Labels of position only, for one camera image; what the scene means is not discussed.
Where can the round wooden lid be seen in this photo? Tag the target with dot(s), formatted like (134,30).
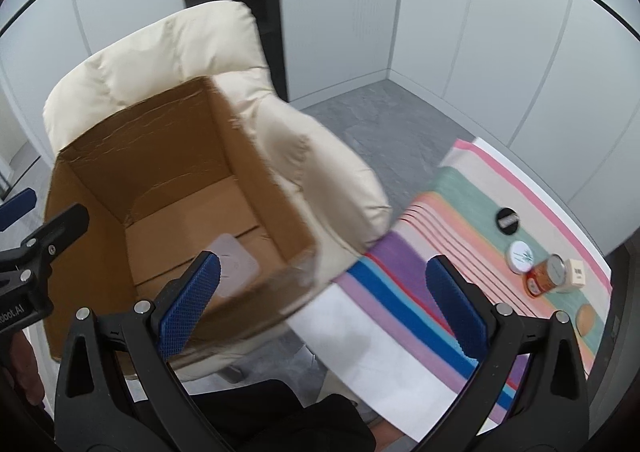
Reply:
(585,319)

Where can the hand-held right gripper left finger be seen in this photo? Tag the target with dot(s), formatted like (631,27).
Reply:
(190,304)

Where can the small beige box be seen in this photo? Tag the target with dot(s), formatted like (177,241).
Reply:
(576,276)

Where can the person's black clothing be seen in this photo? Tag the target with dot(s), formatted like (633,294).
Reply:
(280,414)

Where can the dark cabinet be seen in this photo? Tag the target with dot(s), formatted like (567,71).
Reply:
(230,7)

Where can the person's left hand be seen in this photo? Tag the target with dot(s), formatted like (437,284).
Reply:
(20,367)

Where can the striped pastel blanket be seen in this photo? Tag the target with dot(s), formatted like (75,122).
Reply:
(465,197)

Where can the striped colourful tablecloth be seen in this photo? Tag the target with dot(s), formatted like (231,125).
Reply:
(360,352)

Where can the red labelled can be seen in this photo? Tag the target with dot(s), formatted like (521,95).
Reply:
(542,278)

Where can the black round powder puff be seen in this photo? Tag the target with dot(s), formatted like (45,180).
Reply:
(507,221)

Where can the brown cardboard box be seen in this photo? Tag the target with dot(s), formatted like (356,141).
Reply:
(165,157)

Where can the cream padded armchair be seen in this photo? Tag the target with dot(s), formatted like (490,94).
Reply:
(200,42)

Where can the round white tin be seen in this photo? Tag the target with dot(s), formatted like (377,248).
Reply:
(520,256)

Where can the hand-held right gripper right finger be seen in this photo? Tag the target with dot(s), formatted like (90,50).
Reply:
(456,309)

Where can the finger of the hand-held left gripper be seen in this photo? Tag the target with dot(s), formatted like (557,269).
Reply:
(19,206)
(57,231)

